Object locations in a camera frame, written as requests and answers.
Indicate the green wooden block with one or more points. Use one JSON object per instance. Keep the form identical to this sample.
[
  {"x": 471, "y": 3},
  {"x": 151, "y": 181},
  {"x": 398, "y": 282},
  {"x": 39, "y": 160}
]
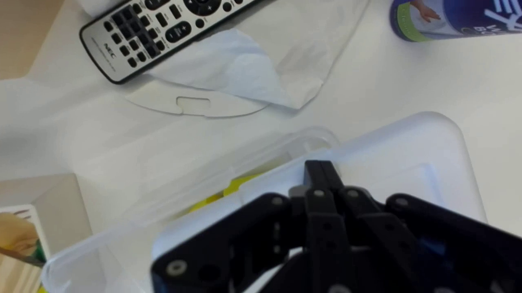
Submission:
[{"x": 39, "y": 254}]

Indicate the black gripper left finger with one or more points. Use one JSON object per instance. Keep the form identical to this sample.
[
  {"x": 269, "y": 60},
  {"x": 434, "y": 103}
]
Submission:
[{"x": 314, "y": 228}]

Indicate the yellow plastic toy piece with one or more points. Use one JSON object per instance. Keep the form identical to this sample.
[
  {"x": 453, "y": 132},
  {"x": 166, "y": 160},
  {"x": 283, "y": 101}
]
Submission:
[{"x": 228, "y": 187}]

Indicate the black remote control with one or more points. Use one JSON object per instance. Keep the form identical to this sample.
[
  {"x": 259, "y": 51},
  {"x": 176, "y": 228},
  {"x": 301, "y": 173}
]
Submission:
[{"x": 140, "y": 38}]

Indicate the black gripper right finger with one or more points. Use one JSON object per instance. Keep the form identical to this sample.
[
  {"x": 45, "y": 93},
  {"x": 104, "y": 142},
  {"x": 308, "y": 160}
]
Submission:
[{"x": 380, "y": 233}]

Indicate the clear plastic container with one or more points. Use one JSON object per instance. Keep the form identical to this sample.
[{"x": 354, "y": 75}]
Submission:
[{"x": 107, "y": 249}]

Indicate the blue green can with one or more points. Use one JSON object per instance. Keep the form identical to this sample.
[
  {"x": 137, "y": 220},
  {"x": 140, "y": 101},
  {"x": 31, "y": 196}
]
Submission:
[{"x": 461, "y": 18}]

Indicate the clear plastic bag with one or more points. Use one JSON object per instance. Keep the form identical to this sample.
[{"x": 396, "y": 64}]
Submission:
[{"x": 244, "y": 70}]

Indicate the tan wooden block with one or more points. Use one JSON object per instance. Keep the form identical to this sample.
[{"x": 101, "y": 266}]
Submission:
[{"x": 16, "y": 233}]

